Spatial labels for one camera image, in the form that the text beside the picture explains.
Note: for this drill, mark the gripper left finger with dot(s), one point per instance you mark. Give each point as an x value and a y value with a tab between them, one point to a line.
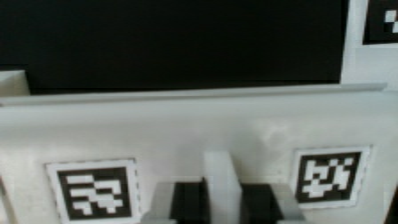
180	205

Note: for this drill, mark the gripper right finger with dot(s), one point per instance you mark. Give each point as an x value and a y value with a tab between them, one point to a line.
269	205

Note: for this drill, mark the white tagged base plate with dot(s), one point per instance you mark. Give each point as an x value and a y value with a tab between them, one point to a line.
370	55

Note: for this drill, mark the white U-shaped workspace frame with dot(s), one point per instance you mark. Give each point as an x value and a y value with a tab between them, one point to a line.
13	83

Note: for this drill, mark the white door panel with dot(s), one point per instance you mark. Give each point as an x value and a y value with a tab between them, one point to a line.
95	146

